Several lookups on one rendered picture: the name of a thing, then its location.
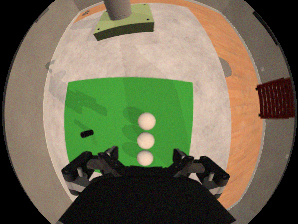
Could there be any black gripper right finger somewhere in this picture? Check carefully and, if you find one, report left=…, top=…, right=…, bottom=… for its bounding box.
left=157, top=148, right=230, bottom=199

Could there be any white golf ball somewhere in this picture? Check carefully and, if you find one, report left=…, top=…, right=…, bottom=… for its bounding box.
left=137, top=150, right=153, bottom=166
left=137, top=132, right=155, bottom=149
left=138, top=112, right=156, bottom=130

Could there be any green turf mat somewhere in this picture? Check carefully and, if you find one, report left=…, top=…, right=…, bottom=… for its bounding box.
left=64, top=77, right=193, bottom=168

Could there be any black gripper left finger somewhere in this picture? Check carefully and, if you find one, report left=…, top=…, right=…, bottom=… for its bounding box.
left=61, top=146, right=136, bottom=196

